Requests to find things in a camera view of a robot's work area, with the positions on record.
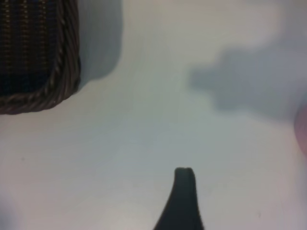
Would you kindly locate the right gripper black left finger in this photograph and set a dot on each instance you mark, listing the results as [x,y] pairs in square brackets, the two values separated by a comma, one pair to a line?
[175,210]

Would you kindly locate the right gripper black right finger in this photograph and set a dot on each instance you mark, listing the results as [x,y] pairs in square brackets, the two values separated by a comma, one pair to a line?
[192,210]

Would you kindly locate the pink peach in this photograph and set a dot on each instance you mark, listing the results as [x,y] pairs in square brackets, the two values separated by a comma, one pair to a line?
[302,129]

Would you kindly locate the dark brown wicker basket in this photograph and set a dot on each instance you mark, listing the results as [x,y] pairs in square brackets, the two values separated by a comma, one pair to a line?
[28,48]

